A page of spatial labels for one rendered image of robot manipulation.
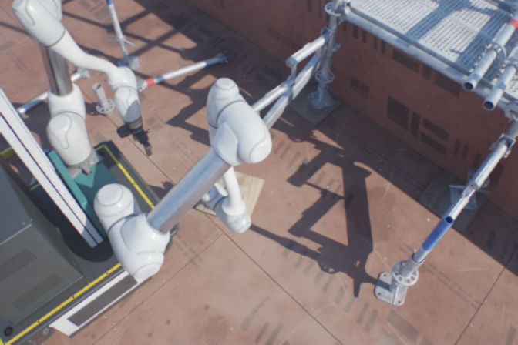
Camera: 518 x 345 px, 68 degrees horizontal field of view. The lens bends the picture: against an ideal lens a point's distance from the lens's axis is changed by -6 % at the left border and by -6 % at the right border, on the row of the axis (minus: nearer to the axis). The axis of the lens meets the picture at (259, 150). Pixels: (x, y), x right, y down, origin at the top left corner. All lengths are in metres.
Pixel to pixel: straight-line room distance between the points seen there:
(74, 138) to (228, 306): 1.07
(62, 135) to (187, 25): 1.84
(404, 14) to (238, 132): 1.34
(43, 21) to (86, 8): 2.37
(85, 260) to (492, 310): 1.97
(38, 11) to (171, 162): 1.28
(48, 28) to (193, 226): 1.25
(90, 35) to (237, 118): 2.44
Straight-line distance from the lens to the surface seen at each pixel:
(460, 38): 2.32
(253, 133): 1.31
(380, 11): 2.34
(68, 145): 1.96
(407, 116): 2.57
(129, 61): 3.19
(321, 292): 2.13
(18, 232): 1.52
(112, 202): 1.61
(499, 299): 2.43
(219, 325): 2.08
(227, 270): 2.15
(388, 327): 2.16
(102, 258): 1.95
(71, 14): 3.96
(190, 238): 2.25
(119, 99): 1.87
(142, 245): 1.53
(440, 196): 2.54
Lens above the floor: 2.02
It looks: 53 degrees down
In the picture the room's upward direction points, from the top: straight up
